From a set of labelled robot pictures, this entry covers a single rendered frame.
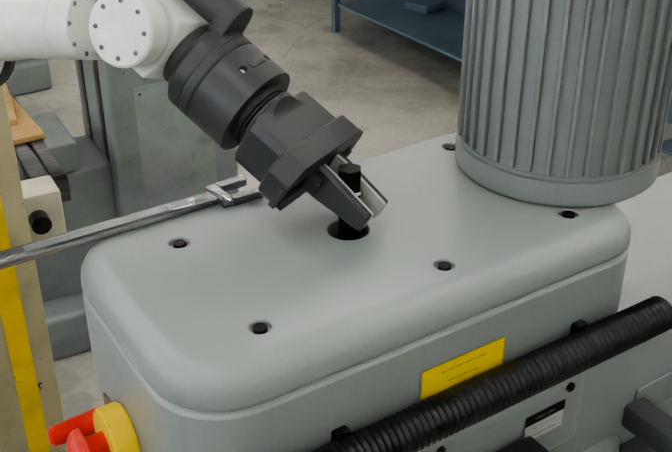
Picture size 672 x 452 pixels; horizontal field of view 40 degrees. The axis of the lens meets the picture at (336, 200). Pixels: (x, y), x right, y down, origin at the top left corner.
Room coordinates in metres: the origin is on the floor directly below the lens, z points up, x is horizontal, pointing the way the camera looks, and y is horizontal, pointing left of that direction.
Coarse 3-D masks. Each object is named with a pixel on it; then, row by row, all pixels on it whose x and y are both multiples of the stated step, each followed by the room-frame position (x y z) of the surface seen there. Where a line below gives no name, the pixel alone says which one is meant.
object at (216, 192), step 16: (240, 176) 0.79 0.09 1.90; (208, 192) 0.76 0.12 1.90; (224, 192) 0.76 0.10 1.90; (240, 192) 0.76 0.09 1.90; (256, 192) 0.76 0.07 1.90; (160, 208) 0.73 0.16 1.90; (176, 208) 0.73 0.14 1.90; (192, 208) 0.74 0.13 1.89; (96, 224) 0.70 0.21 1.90; (112, 224) 0.70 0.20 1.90; (128, 224) 0.70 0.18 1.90; (144, 224) 0.71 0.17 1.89; (48, 240) 0.67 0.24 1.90; (64, 240) 0.67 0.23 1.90; (80, 240) 0.68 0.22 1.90; (96, 240) 0.68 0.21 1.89; (0, 256) 0.65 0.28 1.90; (16, 256) 0.65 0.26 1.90; (32, 256) 0.65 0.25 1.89
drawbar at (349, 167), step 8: (344, 168) 0.70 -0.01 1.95; (352, 168) 0.70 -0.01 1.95; (360, 168) 0.71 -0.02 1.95; (344, 176) 0.70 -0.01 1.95; (352, 176) 0.70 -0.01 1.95; (360, 176) 0.70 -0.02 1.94; (352, 184) 0.70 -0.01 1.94; (360, 184) 0.70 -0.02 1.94; (344, 224) 0.70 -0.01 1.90; (344, 232) 0.70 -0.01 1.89; (352, 232) 0.70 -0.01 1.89
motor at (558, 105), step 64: (512, 0) 0.77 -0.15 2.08; (576, 0) 0.75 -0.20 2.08; (640, 0) 0.75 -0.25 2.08; (512, 64) 0.77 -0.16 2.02; (576, 64) 0.75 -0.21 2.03; (640, 64) 0.75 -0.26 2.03; (512, 128) 0.77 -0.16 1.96; (576, 128) 0.75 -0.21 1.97; (640, 128) 0.76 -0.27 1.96; (512, 192) 0.76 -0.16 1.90; (576, 192) 0.74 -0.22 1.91; (640, 192) 0.77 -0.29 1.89
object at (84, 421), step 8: (80, 416) 0.66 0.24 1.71; (88, 416) 0.66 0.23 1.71; (56, 424) 0.66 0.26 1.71; (64, 424) 0.65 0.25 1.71; (72, 424) 0.65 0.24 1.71; (80, 424) 0.66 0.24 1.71; (88, 424) 0.66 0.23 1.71; (48, 432) 0.65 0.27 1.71; (56, 432) 0.65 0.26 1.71; (64, 432) 0.65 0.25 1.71; (88, 432) 0.66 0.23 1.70; (48, 440) 0.65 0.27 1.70; (56, 440) 0.64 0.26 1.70; (64, 440) 0.64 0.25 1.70
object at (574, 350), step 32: (608, 320) 0.69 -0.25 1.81; (640, 320) 0.69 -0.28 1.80; (544, 352) 0.64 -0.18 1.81; (576, 352) 0.64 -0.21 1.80; (608, 352) 0.66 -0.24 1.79; (480, 384) 0.60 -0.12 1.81; (512, 384) 0.60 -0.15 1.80; (544, 384) 0.62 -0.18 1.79; (416, 416) 0.56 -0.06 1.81; (448, 416) 0.56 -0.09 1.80; (480, 416) 0.58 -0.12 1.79; (320, 448) 0.53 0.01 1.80; (352, 448) 0.52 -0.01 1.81; (384, 448) 0.53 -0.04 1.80; (416, 448) 0.54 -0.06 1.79
